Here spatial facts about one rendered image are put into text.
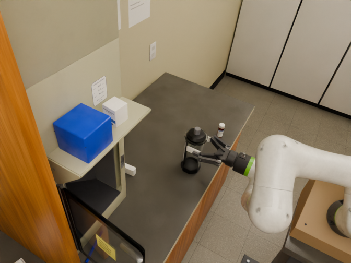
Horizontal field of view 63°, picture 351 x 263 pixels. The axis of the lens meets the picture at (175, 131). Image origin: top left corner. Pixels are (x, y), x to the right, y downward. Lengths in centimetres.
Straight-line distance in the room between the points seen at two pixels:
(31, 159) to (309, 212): 109
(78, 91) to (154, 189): 75
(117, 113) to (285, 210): 53
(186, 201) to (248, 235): 117
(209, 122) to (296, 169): 97
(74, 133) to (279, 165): 55
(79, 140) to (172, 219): 72
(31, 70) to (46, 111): 11
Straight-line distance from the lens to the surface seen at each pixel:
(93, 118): 74
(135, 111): 90
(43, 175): 67
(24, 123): 57
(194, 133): 132
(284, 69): 381
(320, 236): 138
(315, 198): 137
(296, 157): 88
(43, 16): 66
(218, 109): 189
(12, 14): 62
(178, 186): 142
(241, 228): 248
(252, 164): 129
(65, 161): 77
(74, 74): 76
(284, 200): 86
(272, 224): 86
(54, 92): 73
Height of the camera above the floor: 208
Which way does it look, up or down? 43 degrees down
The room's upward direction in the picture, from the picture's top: 7 degrees clockwise
